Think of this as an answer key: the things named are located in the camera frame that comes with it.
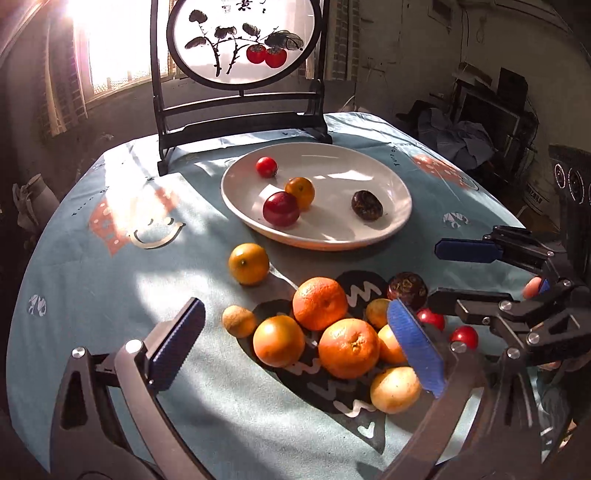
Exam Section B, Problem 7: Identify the small red tomato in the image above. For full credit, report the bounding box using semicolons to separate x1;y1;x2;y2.
256;156;279;178

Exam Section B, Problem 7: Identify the light blue printed tablecloth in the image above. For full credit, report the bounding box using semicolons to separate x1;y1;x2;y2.
7;114;529;479

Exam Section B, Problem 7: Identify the orange round citrus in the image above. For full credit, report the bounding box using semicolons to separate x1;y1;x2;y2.
252;315;305;368

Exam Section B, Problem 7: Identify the checked curtain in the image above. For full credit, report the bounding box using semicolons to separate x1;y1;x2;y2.
39;17;88;138
325;0;360;81

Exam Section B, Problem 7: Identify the black framed round painted screen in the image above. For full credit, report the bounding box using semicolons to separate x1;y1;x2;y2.
149;1;332;176

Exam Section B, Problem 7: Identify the white oval plate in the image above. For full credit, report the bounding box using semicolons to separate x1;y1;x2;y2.
221;142;413;251

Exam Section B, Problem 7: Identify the large orange tangerine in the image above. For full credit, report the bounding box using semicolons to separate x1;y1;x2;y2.
318;318;380;380

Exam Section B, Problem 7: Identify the dark brown passion fruit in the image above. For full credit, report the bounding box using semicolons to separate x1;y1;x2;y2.
387;272;429;311

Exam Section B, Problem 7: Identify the pale yellow lemon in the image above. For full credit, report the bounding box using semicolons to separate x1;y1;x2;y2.
221;305;259;339

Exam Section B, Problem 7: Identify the dark red plum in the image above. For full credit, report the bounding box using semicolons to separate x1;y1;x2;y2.
263;191;301;227

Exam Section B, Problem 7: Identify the yellow orange fruit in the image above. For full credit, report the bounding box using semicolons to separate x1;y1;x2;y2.
228;243;270;286

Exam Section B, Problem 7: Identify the small yellow kumquat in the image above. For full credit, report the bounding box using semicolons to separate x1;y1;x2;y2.
284;177;315;211

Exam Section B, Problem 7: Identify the red cherry tomato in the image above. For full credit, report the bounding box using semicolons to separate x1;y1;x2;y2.
450;325;479;350
417;308;446;332

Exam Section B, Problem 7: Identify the right checked curtain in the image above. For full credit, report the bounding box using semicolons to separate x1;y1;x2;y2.
325;0;360;81

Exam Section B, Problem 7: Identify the person's right hand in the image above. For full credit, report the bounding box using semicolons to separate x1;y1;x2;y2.
522;276;543;299

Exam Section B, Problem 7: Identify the white ceramic jug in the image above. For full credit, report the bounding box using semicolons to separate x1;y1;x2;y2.
12;174;60;235

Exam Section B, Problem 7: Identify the pile of dark clothes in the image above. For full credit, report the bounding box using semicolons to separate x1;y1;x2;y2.
396;100;496;171

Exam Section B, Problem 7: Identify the small orange citrus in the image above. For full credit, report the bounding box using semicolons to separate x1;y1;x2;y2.
378;325;408;365

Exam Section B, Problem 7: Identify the left checked curtain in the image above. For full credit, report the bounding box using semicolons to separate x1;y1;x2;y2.
39;17;88;138

